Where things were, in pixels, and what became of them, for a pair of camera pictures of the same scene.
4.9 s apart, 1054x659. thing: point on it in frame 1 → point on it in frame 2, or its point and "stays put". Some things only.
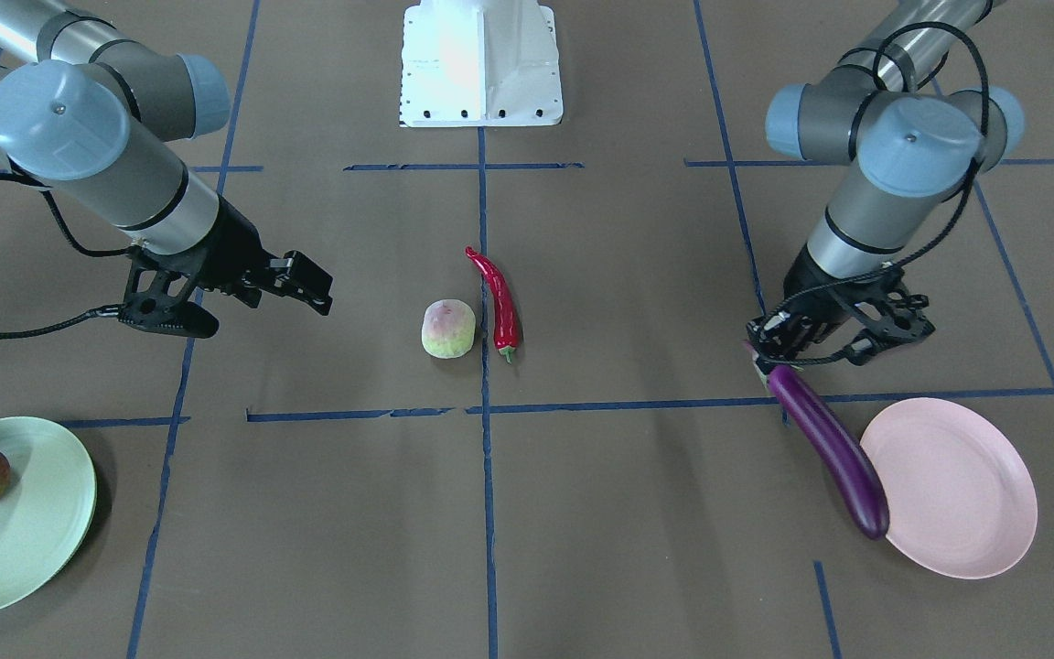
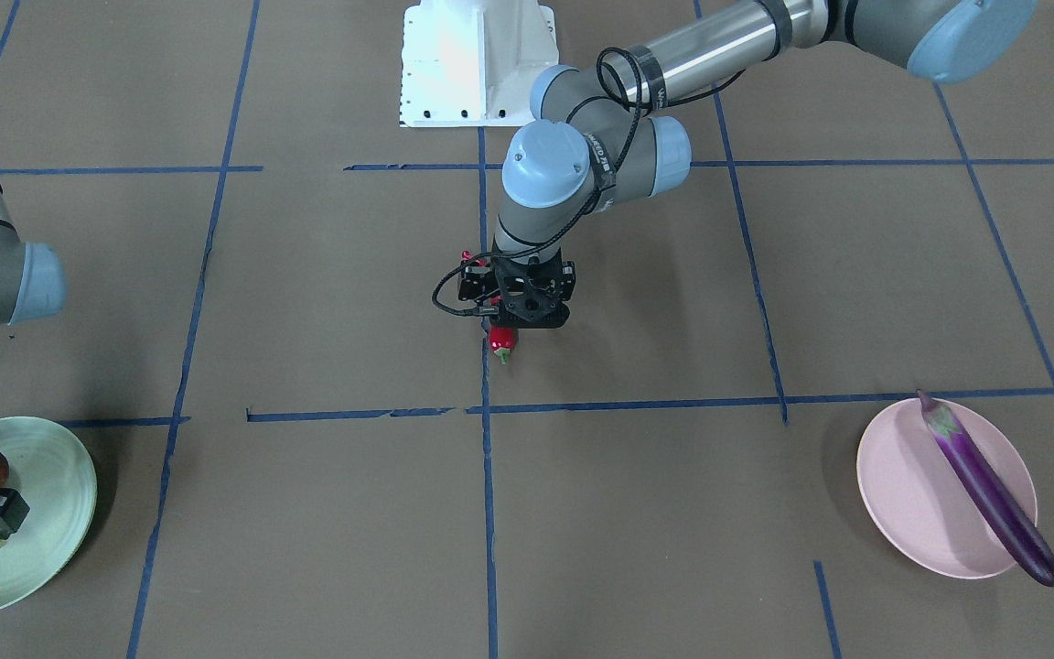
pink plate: x=962 y=502 stays put
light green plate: x=7 y=556 stays put
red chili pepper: x=507 y=331 stays put
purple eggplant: x=818 y=417 → x=1021 y=536
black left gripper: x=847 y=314 → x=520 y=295
